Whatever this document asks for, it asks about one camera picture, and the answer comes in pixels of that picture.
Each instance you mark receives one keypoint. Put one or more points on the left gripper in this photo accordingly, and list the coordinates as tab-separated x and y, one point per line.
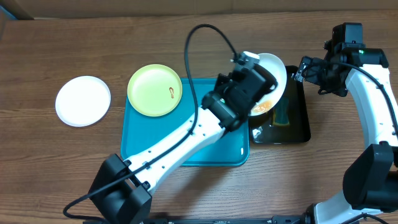
222	85

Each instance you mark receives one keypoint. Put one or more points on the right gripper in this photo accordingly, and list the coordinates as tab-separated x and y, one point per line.
311	70

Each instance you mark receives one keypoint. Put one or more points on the green yellow sponge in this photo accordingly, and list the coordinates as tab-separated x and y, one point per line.
280	114

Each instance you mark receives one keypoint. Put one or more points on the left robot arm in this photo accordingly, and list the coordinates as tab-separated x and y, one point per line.
122	189

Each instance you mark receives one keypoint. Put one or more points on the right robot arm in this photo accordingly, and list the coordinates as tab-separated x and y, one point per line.
349	67

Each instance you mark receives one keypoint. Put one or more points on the black water basin tray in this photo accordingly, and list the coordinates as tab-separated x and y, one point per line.
261	130

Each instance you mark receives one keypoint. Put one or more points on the teal plastic tray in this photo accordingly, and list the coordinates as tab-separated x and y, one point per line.
141	132

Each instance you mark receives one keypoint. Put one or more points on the yellow-green plate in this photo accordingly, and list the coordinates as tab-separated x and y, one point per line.
154	90

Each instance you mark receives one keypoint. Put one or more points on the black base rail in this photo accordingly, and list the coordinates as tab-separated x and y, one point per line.
277	219

